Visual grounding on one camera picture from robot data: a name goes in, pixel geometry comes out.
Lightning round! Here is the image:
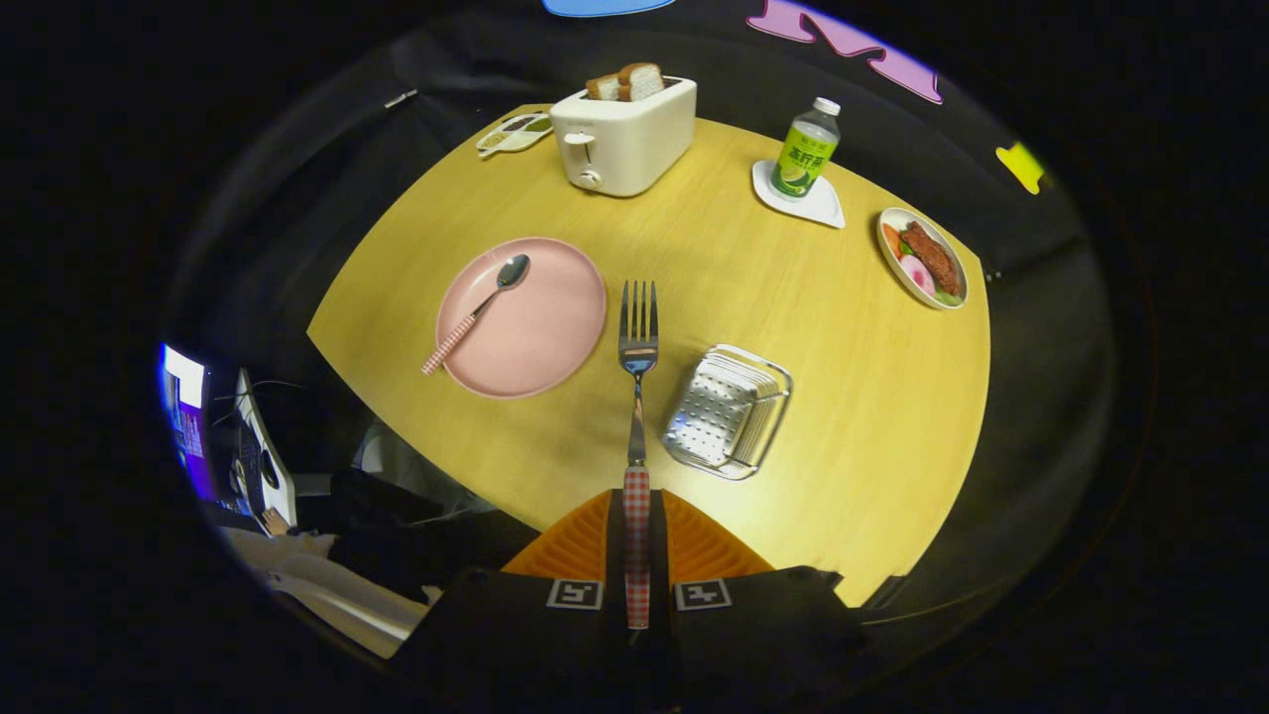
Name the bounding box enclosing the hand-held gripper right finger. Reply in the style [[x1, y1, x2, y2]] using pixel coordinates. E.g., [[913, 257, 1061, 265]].
[[649, 489, 868, 700]]

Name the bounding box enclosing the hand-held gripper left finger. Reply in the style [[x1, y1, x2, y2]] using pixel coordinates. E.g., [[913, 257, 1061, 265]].
[[397, 489, 635, 700]]

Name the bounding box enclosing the checked handle metal fork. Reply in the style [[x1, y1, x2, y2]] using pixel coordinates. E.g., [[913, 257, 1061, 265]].
[[618, 280, 660, 631]]

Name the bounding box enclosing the checked handle metal spoon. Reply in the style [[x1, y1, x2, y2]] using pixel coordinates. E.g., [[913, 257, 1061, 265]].
[[421, 254, 531, 377]]

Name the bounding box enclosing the perforated metal tray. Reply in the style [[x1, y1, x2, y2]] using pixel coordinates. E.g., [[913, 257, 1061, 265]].
[[661, 344, 793, 481]]

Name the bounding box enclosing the dark cloth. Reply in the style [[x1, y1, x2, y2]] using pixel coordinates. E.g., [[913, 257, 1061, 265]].
[[297, 466, 541, 601]]

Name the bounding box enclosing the pink plate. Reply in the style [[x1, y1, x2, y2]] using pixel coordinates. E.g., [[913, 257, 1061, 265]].
[[436, 237, 608, 400]]

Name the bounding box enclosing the person's white clothing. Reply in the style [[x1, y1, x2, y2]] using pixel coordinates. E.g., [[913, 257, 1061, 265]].
[[220, 526, 442, 657]]

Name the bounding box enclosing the white plate of food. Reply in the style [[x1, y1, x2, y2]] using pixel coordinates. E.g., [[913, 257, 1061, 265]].
[[876, 207, 970, 311]]

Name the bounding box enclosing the white coaster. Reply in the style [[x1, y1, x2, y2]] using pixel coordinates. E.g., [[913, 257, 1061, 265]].
[[751, 160, 847, 230]]

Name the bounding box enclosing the brown meat piece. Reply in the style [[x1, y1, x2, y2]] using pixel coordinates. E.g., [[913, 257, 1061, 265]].
[[902, 220, 961, 297]]

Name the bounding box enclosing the white toaster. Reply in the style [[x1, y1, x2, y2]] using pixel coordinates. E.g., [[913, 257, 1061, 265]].
[[550, 76, 698, 197]]

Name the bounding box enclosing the green label drink bottle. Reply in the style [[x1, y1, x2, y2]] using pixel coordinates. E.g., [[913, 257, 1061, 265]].
[[770, 97, 842, 200]]

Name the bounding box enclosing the small white divided dish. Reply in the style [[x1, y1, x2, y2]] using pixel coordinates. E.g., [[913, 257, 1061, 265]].
[[476, 112, 554, 158]]

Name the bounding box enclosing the computer monitor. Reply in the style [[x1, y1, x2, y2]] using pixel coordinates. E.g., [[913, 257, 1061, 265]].
[[159, 343, 214, 502]]

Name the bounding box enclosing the large bread slice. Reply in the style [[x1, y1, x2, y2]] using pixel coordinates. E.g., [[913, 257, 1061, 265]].
[[618, 62, 665, 102]]

